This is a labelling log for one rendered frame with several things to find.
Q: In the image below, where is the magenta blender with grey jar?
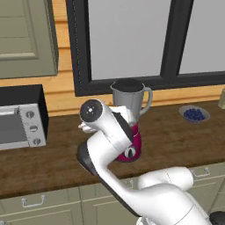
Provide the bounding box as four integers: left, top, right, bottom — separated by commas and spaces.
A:
110, 78, 154, 163

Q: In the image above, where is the olive wall cupboard door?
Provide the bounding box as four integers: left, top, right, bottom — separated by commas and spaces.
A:
0, 0, 56, 79

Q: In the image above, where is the olive base cupboard door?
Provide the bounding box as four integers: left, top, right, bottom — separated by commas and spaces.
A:
0, 201, 83, 225
187, 175, 225, 214
80, 195, 139, 225

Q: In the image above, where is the blueberries pile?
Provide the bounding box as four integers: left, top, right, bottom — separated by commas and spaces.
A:
183, 107, 206, 122

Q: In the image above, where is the wide olive drawer front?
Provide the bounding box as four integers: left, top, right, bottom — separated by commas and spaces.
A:
0, 186, 83, 216

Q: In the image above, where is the black framed window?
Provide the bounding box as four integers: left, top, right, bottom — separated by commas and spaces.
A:
65, 0, 225, 98

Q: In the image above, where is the olive wall cupboard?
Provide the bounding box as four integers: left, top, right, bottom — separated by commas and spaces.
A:
0, 0, 60, 80

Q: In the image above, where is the pale beige box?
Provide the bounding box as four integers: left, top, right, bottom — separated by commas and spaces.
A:
217, 89, 225, 110

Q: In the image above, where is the black and silver toaster oven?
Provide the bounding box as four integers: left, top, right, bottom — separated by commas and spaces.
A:
0, 83, 50, 152

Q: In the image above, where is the silver toaster oven door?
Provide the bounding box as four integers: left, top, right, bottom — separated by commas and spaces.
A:
0, 106, 30, 151

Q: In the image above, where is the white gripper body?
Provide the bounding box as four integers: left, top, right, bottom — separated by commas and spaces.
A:
77, 105, 137, 134

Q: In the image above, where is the grey bowl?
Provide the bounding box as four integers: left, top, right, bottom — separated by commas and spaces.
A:
178, 105, 211, 124

